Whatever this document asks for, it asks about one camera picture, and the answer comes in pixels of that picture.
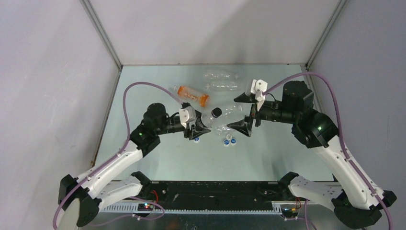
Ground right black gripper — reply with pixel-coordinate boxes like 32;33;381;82
226;91;297;137

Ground small clear bottle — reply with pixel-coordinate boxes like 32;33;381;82
201;110;219;128

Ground black bottle cap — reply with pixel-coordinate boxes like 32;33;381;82
211;107;222;118

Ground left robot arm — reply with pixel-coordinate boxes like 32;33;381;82
53;103;222;230

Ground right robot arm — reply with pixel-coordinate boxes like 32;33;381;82
228;80;396;230

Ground clear bottle nearest caps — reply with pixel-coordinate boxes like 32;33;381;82
213;124;235;136

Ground orange labelled bottle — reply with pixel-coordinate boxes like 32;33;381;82
173;85;210;108

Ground clear bottle second row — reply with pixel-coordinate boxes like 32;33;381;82
204;81;246;92

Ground left electronics board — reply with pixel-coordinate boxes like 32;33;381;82
137;203;155;212

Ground electronics board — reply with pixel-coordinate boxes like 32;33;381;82
281;207;300;220
137;203;155;212

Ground right electronics board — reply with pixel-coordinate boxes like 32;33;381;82
281;207;300;220

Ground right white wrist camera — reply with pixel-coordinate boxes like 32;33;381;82
250;79;268;111

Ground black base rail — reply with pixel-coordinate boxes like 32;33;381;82
138;181;296;211

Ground white cable duct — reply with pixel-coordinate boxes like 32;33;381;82
104;203;283;216

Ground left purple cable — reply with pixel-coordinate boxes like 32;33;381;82
52;81;185;230

